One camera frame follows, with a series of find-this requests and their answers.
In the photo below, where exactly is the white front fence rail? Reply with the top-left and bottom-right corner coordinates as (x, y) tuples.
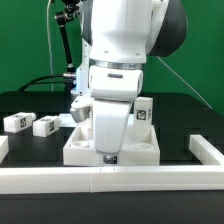
(0, 165), (224, 194)

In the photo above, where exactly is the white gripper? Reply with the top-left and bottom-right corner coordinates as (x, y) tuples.
(70, 66), (143, 164)

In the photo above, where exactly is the white fence rail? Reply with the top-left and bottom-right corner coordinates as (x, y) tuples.
(189, 135), (224, 166)
(0, 165), (224, 194)
(0, 136), (9, 164)

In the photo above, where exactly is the white left fence rail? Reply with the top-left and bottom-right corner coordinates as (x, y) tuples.
(0, 136), (9, 164)

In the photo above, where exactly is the thin white cable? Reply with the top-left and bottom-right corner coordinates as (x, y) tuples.
(46, 0), (56, 92)

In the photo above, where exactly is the grey cable right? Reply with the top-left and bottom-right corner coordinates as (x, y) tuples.
(156, 55), (215, 111)

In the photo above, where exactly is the white right fence rail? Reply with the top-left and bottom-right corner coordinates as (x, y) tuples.
(189, 135), (224, 166)

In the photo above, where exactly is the black cable bundle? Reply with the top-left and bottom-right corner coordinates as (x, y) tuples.
(17, 74), (73, 92)

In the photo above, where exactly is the white marker base plate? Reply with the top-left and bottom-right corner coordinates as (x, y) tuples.
(59, 113), (76, 127)

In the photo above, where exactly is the white square table top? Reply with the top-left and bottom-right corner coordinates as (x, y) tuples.
(63, 115), (160, 167)

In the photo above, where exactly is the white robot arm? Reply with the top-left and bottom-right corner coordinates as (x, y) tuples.
(63, 0), (187, 166)

